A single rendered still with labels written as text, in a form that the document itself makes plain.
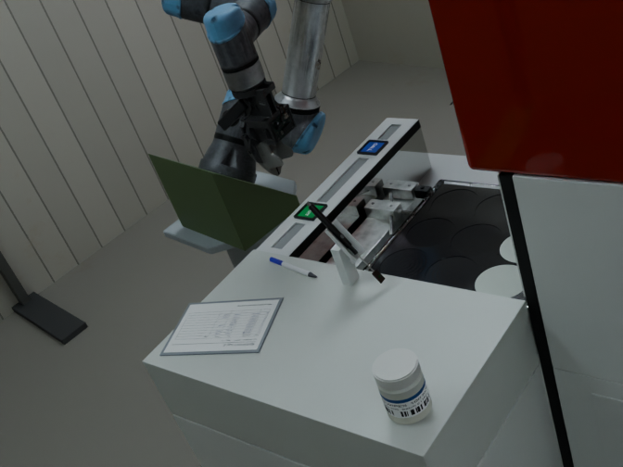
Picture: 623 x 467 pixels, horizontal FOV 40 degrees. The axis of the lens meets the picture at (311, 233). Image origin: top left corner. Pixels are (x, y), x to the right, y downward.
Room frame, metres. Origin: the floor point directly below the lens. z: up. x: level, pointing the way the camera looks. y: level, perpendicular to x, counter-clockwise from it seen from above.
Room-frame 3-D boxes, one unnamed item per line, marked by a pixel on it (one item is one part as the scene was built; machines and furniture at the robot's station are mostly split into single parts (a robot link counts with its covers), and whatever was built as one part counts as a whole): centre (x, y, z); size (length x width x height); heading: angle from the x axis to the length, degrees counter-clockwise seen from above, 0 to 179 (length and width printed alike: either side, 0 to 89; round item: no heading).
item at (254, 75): (1.57, 0.01, 1.33); 0.08 x 0.08 x 0.05
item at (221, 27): (1.57, 0.01, 1.40); 0.09 x 0.08 x 0.11; 148
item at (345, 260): (1.30, -0.05, 1.03); 0.06 x 0.04 x 0.13; 42
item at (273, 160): (1.56, 0.02, 1.14); 0.06 x 0.03 x 0.09; 42
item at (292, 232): (1.70, -0.11, 0.89); 0.55 x 0.09 x 0.14; 132
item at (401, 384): (0.95, -0.05, 1.01); 0.07 x 0.07 x 0.10
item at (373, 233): (1.57, -0.11, 0.87); 0.36 x 0.08 x 0.03; 132
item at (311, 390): (1.20, 0.05, 0.89); 0.62 x 0.35 x 0.14; 42
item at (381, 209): (1.62, -0.17, 0.89); 0.08 x 0.03 x 0.03; 42
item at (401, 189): (1.68, -0.23, 0.89); 0.08 x 0.03 x 0.03; 42
